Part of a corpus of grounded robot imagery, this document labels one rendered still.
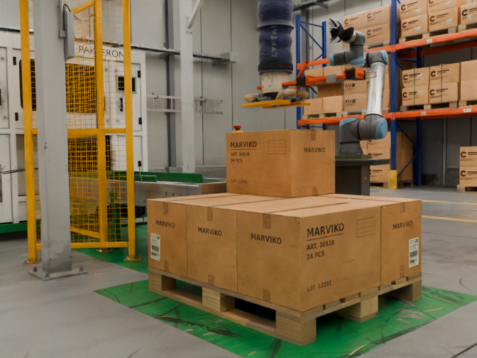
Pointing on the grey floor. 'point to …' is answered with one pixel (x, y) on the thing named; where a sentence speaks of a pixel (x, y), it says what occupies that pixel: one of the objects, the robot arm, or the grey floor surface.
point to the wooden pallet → (225, 301)
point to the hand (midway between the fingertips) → (330, 30)
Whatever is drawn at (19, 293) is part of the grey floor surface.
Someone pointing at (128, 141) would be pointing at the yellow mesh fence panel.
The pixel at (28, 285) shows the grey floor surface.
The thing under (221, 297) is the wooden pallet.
